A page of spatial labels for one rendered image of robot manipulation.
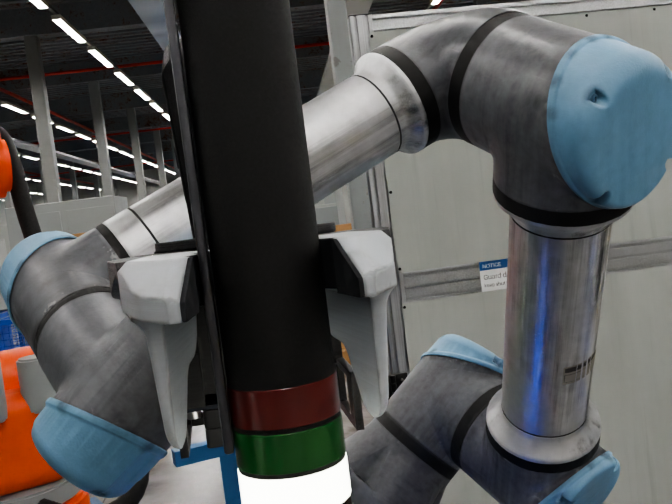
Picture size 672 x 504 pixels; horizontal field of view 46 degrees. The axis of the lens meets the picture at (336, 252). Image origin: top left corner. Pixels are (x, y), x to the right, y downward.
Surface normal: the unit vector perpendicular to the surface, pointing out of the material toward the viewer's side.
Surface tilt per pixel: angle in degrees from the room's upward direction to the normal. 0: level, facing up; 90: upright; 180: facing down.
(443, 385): 54
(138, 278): 41
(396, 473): 68
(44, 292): 48
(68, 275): 29
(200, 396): 90
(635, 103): 111
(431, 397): 63
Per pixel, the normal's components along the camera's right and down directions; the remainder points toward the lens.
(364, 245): 0.54, -0.80
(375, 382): -0.95, 0.19
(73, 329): -0.37, -0.63
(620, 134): 0.56, 0.31
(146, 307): -0.81, 0.12
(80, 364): -0.54, -0.44
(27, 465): 0.53, -0.02
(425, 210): 0.16, 0.04
